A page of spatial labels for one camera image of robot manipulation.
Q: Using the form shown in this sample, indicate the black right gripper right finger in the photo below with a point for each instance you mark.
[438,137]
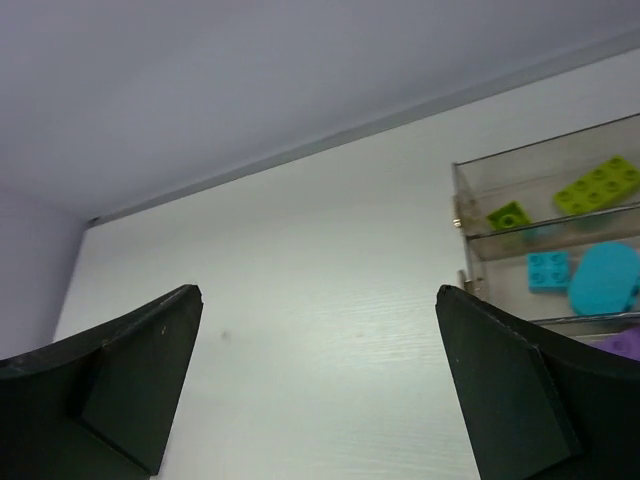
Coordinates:
[537,404]

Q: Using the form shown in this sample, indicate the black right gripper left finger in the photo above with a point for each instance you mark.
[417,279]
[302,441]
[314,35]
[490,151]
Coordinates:
[100,404]

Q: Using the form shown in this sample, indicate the purple rounded lego brick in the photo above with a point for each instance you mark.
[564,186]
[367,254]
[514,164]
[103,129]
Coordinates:
[625,344]

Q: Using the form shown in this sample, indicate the small teal lego cube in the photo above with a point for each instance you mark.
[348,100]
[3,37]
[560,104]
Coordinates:
[548,272]

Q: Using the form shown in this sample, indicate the teal rounded lego brick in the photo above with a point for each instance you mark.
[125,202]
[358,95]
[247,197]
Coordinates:
[606,280]

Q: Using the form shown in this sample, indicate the green lego brick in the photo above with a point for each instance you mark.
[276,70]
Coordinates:
[605,186]

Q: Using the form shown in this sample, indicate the green lego in bin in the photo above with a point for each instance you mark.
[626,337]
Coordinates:
[511,215]

